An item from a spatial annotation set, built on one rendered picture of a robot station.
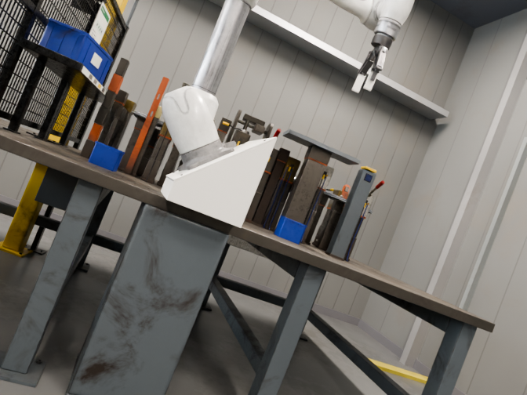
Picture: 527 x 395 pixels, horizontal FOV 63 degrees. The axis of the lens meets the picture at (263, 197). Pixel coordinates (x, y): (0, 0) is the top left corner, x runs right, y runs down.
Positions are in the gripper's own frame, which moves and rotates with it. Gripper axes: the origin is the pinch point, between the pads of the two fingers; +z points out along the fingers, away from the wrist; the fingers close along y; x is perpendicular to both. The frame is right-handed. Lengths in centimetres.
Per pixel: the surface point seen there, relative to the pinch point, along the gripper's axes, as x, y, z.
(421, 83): 146, -290, -86
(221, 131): -42, -42, 37
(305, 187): 3, -28, 46
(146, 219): -57, 28, 71
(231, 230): -29, 23, 65
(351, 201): 26, -28, 44
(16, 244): -127, -94, 145
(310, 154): -0.8, -29.5, 31.0
